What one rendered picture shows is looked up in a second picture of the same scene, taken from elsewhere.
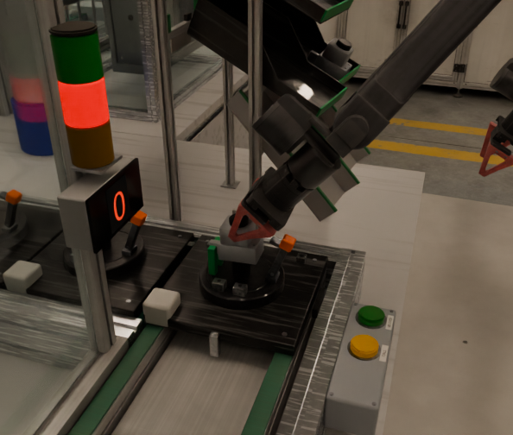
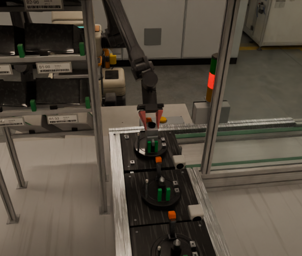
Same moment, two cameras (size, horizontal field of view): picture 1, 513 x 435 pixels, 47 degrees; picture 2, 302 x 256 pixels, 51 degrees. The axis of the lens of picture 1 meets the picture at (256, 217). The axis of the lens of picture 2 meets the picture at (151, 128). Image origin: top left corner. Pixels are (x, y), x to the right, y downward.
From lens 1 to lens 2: 157 cm
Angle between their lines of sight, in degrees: 91
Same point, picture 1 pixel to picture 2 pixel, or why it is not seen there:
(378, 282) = not seen: hidden behind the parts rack
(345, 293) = (137, 128)
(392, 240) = (63, 144)
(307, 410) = (192, 125)
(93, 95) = not seen: hidden behind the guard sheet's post
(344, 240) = (69, 157)
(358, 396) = (180, 119)
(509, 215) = (30, 118)
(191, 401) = (199, 155)
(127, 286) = (175, 176)
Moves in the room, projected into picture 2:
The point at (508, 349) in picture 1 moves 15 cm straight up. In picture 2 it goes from (120, 115) to (119, 91)
